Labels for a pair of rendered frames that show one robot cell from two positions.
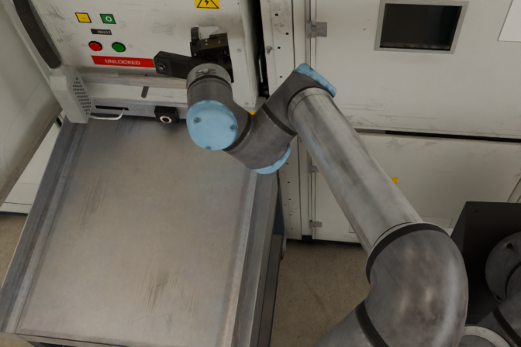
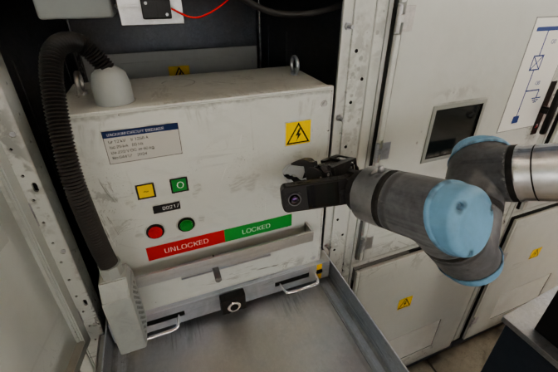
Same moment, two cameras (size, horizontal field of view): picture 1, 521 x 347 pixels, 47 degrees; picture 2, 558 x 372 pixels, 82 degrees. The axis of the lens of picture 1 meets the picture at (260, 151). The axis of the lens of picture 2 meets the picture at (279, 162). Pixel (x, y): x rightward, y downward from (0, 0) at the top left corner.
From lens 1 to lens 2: 95 cm
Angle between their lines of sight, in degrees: 38
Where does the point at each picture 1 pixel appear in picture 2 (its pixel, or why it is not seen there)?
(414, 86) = not seen: hidden behind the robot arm
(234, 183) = (343, 348)
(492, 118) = not seen: hidden behind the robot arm
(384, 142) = (409, 261)
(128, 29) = (203, 193)
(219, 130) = (482, 217)
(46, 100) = (64, 345)
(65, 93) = (124, 304)
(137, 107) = (196, 305)
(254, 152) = (492, 247)
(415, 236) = not seen: outside the picture
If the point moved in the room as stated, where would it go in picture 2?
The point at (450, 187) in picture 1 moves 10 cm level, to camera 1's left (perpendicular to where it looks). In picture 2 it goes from (445, 288) to (430, 301)
